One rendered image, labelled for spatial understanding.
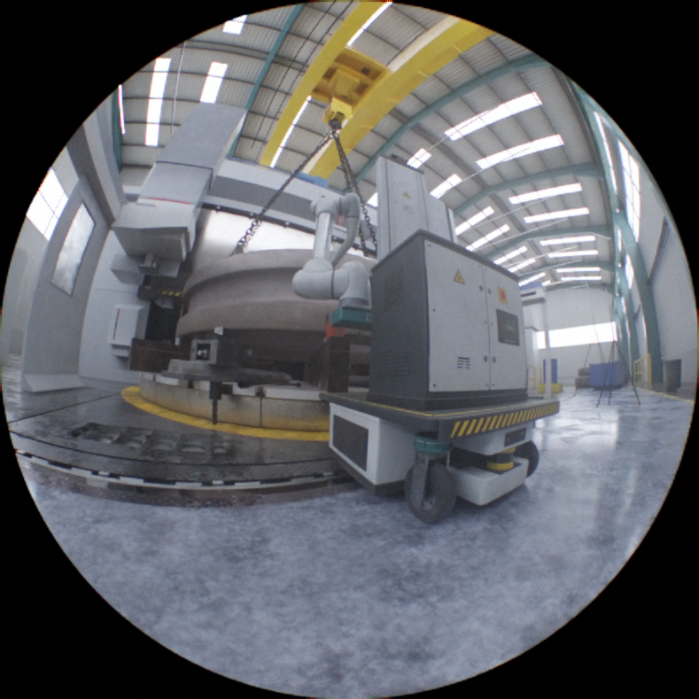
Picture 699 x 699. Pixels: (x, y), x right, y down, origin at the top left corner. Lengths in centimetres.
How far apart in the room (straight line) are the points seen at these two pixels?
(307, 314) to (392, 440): 187
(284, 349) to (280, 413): 505
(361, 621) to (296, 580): 15
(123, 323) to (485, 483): 529
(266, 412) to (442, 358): 147
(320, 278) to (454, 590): 124
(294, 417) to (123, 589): 162
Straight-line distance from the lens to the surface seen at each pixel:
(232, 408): 200
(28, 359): 306
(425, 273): 71
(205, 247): 582
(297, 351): 691
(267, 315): 250
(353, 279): 121
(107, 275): 613
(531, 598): 56
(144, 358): 325
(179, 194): 478
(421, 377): 65
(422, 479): 67
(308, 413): 186
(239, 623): 48
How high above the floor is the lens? 39
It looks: 7 degrees up
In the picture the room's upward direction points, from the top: 2 degrees clockwise
